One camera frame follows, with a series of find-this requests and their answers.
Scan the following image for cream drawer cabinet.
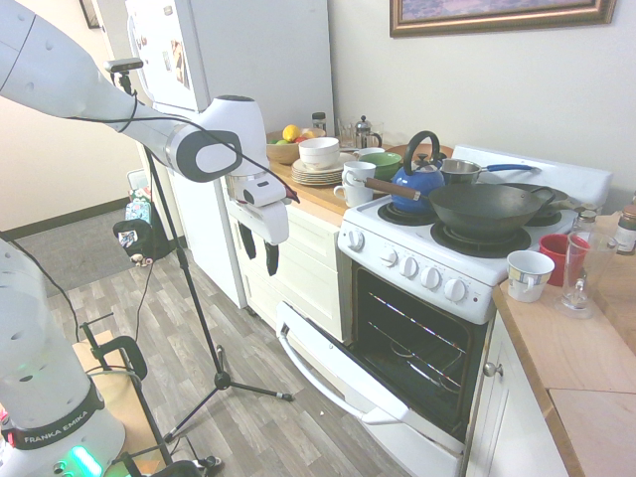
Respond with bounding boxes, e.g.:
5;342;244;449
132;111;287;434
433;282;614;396
227;197;350;345

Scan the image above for black table clamp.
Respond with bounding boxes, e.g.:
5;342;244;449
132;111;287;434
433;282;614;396
78;312;149;383

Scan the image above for photos on fridge door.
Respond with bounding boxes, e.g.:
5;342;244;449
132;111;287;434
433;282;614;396
170;38;192;91

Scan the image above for stack of white plates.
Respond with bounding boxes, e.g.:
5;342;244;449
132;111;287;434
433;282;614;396
289;151;357;188

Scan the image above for gold framed picture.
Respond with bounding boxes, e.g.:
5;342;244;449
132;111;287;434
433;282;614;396
389;0;618;39

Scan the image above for round brown wooden board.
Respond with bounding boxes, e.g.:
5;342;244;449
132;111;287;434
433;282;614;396
384;142;455;164

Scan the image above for red cup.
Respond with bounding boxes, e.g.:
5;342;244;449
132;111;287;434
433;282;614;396
538;234;573;288

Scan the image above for white oven door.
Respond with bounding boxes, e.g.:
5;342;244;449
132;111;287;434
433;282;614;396
274;299;466;456

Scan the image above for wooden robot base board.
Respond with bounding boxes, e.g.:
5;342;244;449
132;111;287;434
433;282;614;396
72;329;166;474

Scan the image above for blue kettle black handle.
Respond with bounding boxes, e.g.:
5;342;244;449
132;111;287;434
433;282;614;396
390;129;447;216

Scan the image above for clear glass measuring pitcher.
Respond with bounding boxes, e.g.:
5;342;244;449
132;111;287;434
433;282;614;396
555;230;620;320

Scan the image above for black camera cable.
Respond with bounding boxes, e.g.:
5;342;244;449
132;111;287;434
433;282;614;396
49;74;299;200

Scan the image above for white electric stove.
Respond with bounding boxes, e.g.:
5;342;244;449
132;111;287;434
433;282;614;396
336;143;614;477

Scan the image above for white stacked bowls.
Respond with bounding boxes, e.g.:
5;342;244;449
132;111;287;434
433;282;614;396
297;136;342;172

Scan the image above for colourful patterned tote bag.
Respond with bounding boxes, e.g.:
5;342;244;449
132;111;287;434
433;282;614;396
123;184;166;260

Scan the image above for glass french press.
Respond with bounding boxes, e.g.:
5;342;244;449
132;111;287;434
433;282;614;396
354;114;384;150

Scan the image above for dark framed wall picture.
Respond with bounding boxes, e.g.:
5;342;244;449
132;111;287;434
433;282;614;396
78;0;101;30

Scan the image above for green bowl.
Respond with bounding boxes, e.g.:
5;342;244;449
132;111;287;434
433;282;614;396
358;150;404;182

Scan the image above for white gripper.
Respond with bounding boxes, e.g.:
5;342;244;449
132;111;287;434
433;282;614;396
226;171;291;278

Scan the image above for brown lidded spice jar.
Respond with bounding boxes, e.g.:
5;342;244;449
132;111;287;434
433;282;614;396
615;204;636;257

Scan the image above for steel saucepan blue handle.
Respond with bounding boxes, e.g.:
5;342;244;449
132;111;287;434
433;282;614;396
438;158;542;187

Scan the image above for black camera on stand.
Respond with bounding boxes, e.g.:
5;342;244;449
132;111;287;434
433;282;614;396
103;57;146;75

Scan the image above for clear drinking glass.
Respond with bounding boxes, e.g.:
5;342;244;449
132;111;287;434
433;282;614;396
336;117;357;148

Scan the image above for black tripod stand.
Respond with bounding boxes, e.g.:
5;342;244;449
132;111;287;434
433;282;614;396
113;72;295;444

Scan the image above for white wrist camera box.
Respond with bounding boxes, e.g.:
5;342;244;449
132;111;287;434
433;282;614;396
241;177;301;208

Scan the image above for wire oven rack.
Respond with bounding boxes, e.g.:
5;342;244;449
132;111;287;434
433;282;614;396
366;290;469;392

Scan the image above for wooden fruit bowl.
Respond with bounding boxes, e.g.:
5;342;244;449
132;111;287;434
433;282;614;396
264;127;328;167

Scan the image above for grey floor mat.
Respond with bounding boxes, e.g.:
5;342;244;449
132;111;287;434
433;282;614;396
13;208;146;300

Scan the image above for white refrigerator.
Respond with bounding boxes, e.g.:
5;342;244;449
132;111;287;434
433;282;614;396
123;0;336;310

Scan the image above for black patterned bag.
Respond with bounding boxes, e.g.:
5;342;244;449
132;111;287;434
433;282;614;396
111;218;156;268

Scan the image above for patterned white mug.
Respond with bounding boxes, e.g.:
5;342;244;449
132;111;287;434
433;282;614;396
506;249;557;304

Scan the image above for small metal lidded jar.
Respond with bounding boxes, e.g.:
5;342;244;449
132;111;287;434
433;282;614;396
570;208;598;236

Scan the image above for black wok wooden handle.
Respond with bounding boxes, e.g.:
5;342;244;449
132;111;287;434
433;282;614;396
364;177;557;240

